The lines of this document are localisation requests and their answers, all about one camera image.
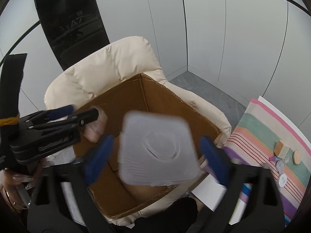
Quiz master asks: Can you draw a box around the pink purple small tube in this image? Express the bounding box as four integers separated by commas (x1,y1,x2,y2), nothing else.
269,156,280,162

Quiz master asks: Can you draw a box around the translucent square plastic case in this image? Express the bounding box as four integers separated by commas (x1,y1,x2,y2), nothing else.
118,110,200,187

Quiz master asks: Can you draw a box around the white round compact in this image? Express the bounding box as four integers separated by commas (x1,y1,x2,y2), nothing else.
277,173,287,188

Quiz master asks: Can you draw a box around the cardboard box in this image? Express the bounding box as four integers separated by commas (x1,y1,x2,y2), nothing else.
79,74,222,220

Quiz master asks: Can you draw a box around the cream padded chair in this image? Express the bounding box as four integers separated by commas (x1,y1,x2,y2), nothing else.
43,35,232,230

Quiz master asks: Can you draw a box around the striped pastel cloth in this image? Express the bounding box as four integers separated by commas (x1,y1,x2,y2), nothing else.
223,97,310,224

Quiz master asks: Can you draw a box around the beige rectangular sponge block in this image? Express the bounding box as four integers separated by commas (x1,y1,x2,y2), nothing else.
273,140,290,159

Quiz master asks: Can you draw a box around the black floor appliance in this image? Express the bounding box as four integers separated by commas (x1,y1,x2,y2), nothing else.
34,0,110,70

